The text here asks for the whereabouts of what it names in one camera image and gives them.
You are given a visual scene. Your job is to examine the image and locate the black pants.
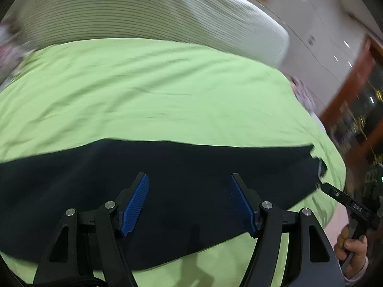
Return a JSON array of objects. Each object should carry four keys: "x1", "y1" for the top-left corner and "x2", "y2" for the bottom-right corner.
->
[{"x1": 0, "y1": 139, "x2": 328, "y2": 271}]

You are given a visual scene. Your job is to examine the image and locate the person's right hand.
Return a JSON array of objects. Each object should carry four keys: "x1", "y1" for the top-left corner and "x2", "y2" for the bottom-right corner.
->
[{"x1": 333, "y1": 225, "x2": 368, "y2": 271}]

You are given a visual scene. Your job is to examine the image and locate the green bed sheet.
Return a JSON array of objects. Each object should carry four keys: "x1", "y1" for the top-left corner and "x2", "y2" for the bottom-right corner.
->
[{"x1": 0, "y1": 38, "x2": 347, "y2": 287}]

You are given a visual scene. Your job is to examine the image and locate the wooden door frame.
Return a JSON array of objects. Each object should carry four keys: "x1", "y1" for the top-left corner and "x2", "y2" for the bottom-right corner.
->
[{"x1": 319, "y1": 34, "x2": 383, "y2": 168}]

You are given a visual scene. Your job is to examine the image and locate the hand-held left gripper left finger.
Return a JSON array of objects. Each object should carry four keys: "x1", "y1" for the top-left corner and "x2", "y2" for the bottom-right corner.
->
[{"x1": 33, "y1": 172, "x2": 150, "y2": 287}]

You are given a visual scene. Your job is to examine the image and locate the white striped headboard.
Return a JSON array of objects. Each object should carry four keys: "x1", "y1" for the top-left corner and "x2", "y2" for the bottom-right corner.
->
[{"x1": 6, "y1": 0, "x2": 290, "y2": 68}]

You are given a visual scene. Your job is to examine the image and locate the floral bedding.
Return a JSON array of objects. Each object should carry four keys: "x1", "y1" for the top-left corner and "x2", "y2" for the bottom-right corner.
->
[{"x1": 0, "y1": 16, "x2": 36, "y2": 92}]

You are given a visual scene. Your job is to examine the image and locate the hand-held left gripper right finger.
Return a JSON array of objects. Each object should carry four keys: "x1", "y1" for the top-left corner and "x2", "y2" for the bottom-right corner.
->
[{"x1": 230, "y1": 173, "x2": 344, "y2": 287}]

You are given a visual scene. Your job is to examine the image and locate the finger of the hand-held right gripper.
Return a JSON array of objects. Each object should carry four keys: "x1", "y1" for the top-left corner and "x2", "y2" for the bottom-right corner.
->
[{"x1": 316, "y1": 180, "x2": 354, "y2": 204}]

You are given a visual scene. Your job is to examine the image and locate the floral pillow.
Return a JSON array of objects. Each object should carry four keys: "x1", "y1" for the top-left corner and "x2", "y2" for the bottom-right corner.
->
[{"x1": 289, "y1": 76, "x2": 318, "y2": 114}]

